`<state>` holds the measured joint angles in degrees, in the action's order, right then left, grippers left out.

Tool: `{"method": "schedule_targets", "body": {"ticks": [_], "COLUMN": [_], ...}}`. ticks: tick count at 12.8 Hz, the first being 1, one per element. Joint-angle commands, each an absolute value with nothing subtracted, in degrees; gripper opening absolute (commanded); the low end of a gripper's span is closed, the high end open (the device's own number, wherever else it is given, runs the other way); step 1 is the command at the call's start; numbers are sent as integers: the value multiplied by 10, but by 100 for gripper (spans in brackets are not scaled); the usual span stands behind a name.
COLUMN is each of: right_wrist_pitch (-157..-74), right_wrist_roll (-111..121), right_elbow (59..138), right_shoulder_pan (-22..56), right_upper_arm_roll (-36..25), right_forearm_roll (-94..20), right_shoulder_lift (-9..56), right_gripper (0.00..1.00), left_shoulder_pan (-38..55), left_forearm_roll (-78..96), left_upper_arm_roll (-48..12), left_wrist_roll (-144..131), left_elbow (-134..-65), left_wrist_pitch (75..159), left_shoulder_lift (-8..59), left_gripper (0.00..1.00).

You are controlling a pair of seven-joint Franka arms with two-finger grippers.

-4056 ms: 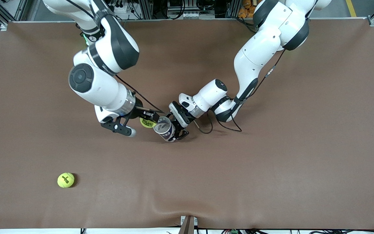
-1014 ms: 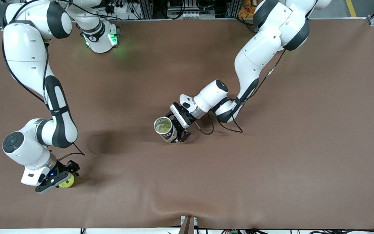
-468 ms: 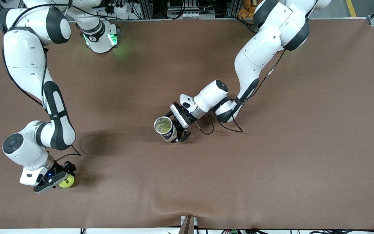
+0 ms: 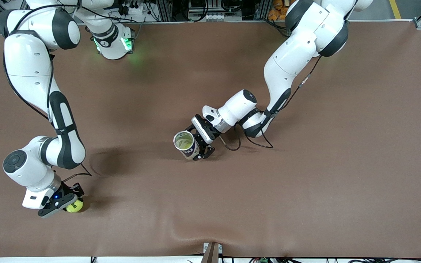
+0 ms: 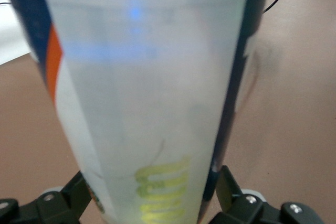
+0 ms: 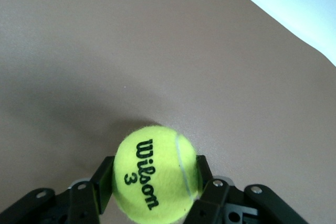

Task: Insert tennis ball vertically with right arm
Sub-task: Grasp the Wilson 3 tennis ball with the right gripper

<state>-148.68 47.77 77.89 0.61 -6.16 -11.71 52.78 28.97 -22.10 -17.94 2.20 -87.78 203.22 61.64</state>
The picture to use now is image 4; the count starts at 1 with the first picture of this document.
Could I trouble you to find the clear Wilson tennis ball can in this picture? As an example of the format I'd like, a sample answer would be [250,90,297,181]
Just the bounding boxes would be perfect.
[173,130,201,160]

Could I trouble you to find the yellow-green tennis ball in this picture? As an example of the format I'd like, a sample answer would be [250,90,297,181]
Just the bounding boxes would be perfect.
[177,136,193,150]
[66,199,84,213]

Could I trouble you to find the brown clamp bar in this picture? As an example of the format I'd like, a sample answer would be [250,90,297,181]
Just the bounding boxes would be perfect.
[201,242,223,263]

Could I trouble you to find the brown table mat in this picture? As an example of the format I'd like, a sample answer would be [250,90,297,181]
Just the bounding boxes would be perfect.
[0,20,421,258]

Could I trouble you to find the white power strip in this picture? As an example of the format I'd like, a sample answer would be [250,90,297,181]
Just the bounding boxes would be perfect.
[120,1,149,18]

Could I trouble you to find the orange background objects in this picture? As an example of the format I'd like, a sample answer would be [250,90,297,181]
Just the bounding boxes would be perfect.
[268,0,288,21]

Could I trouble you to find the aluminium frame structure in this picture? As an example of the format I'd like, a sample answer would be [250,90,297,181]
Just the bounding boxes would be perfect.
[0,0,421,35]

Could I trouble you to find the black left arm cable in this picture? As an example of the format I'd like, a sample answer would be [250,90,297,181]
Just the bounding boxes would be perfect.
[221,55,322,151]

